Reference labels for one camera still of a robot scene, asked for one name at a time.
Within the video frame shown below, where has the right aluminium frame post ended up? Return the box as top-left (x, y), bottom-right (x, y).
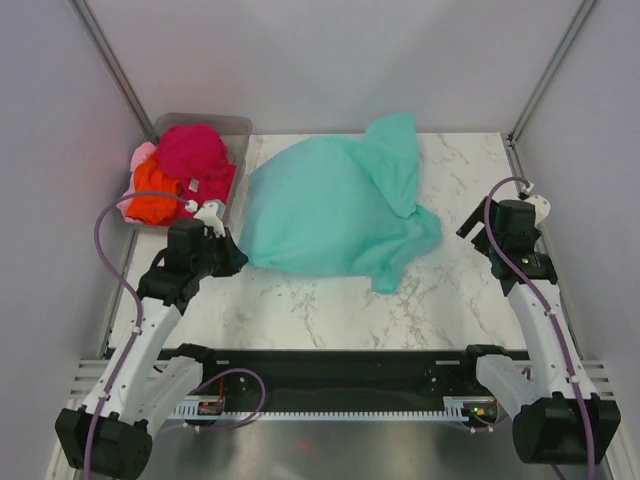
top-left (503, 0), bottom-right (600, 149)

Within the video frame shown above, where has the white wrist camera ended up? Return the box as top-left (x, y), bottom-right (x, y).
top-left (185, 200), bottom-right (226, 238)
top-left (518, 183), bottom-right (551, 226)

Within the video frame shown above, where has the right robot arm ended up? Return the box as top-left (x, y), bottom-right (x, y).
top-left (457, 195), bottom-right (621, 465)

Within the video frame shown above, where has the orange t shirt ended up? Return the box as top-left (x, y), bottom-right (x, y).
top-left (124, 153), bottom-right (181, 226)

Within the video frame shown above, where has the light pink t shirt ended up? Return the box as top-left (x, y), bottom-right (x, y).
top-left (117, 142), bottom-right (156, 218)

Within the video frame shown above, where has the left aluminium frame post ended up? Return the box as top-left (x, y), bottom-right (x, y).
top-left (69, 0), bottom-right (155, 140)

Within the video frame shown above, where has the magenta t shirt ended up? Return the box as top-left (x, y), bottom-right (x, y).
top-left (156, 124), bottom-right (237, 205)

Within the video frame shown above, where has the purple cable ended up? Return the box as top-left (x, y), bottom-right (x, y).
top-left (449, 176), bottom-right (599, 480)
top-left (82, 191), bottom-right (266, 476)

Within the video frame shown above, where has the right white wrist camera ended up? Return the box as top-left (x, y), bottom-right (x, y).
top-left (518, 183), bottom-right (551, 226)

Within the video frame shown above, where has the clear plastic bin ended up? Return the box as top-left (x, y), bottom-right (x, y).
top-left (122, 113), bottom-right (252, 228)

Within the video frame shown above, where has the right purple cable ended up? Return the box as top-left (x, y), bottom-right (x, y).
top-left (449, 176), bottom-right (599, 480)

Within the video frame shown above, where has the white slotted cable duct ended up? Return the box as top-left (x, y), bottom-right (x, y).
top-left (168, 397), bottom-right (468, 422)

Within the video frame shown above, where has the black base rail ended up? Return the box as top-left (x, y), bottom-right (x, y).
top-left (149, 349), bottom-right (541, 414)

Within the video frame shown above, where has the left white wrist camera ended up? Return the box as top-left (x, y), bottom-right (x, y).
top-left (185, 200), bottom-right (226, 238)

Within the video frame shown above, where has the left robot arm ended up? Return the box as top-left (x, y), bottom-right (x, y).
top-left (55, 217), bottom-right (247, 479)

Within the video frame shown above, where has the aluminium frame post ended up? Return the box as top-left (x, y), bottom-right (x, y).
top-left (69, 0), bottom-right (155, 140)
top-left (503, 0), bottom-right (600, 149)

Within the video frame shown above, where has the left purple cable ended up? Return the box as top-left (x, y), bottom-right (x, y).
top-left (82, 191), bottom-right (266, 476)

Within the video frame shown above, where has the teal t shirt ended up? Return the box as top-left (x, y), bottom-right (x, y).
top-left (240, 113), bottom-right (442, 293)

